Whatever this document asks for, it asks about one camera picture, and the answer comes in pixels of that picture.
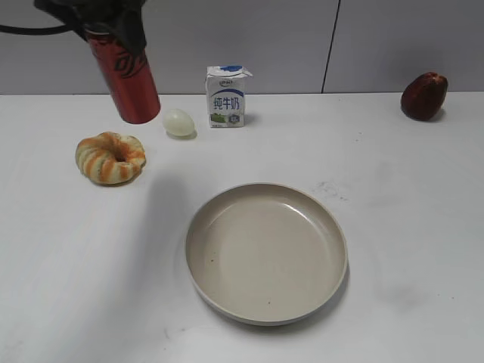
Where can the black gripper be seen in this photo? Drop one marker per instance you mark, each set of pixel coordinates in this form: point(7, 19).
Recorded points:
point(129, 25)

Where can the red cola can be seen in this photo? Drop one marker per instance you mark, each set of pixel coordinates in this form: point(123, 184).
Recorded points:
point(128, 78)

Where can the beige round plate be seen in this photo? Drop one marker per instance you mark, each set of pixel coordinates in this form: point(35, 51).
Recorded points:
point(265, 254)

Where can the white egg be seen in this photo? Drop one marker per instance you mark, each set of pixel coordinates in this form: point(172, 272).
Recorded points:
point(178, 123)

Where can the striped orange bagel bread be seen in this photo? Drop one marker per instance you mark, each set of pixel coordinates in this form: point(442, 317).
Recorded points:
point(110, 158)

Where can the white blue milk carton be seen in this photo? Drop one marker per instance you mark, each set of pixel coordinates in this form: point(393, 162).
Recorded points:
point(225, 95)

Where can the dark red fruit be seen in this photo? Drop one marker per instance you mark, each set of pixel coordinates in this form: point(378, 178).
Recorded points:
point(423, 98)

